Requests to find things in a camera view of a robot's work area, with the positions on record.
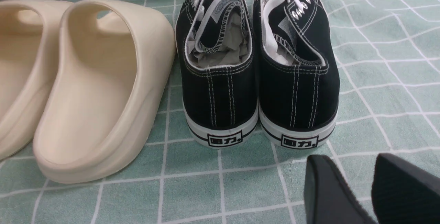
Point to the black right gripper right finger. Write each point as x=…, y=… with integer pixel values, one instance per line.
x=403, y=193

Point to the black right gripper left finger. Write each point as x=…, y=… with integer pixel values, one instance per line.
x=328, y=198

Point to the black canvas sneaker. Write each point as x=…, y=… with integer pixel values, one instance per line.
x=298, y=78
x=216, y=51

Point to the green checked cloth mat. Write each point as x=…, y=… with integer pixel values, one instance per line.
x=387, y=53

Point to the cream slide slipper right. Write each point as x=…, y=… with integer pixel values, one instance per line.
x=115, y=58

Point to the cream slide slipper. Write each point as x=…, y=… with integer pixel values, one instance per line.
x=115, y=58
x=29, y=50

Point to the cream slide slipper left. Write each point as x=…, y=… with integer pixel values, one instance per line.
x=29, y=50

